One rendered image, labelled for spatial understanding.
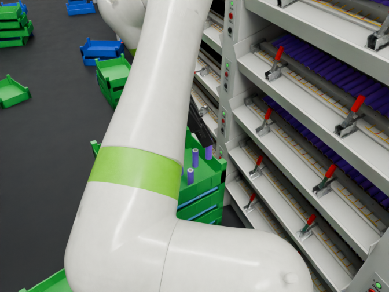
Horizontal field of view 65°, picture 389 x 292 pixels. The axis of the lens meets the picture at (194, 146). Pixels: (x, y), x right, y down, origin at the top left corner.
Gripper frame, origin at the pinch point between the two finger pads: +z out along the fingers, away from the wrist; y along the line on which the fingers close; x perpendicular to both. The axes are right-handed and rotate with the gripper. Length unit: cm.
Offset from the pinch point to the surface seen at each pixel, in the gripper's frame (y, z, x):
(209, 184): 4.2, 14.2, -4.5
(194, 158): -4.5, 10.9, -7.0
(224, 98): -33.1, 13.8, 5.3
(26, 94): -129, 10, -126
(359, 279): 30.3, 32.6, 22.1
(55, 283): 5, 36, -76
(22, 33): -226, -12, -155
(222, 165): 2.2, 11.0, 0.8
